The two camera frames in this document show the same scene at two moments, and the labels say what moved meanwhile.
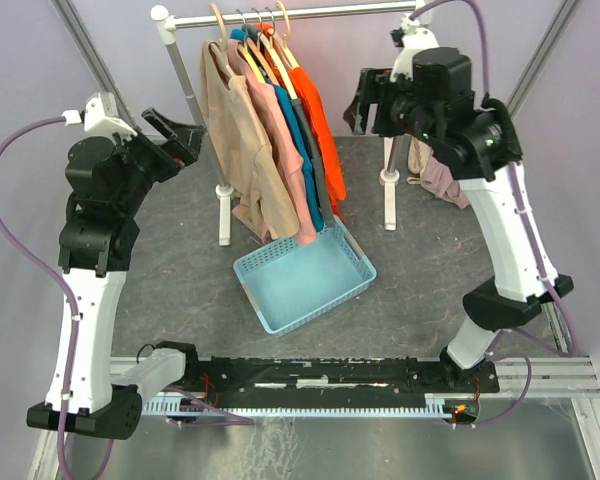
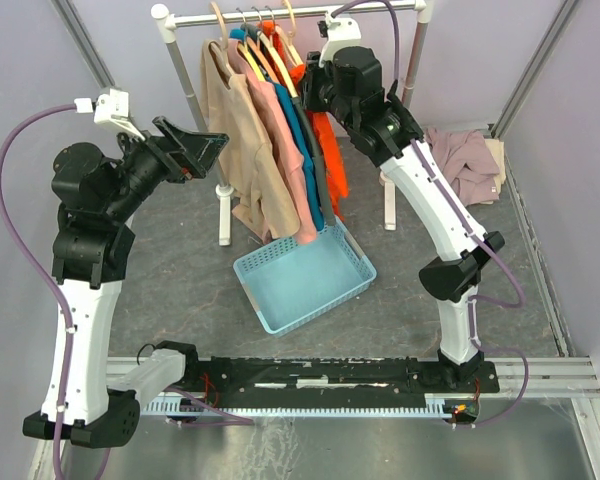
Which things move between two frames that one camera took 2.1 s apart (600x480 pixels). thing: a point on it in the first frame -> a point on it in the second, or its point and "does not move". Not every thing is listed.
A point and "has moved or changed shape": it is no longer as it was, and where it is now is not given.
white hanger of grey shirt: x=268 y=47 does not move
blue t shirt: x=238 y=34 does not move
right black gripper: x=375 y=88 -> x=311 y=78
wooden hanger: x=291 y=60 has moved or changed shape
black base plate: x=318 y=376 does not move
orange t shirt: x=317 y=116 does not move
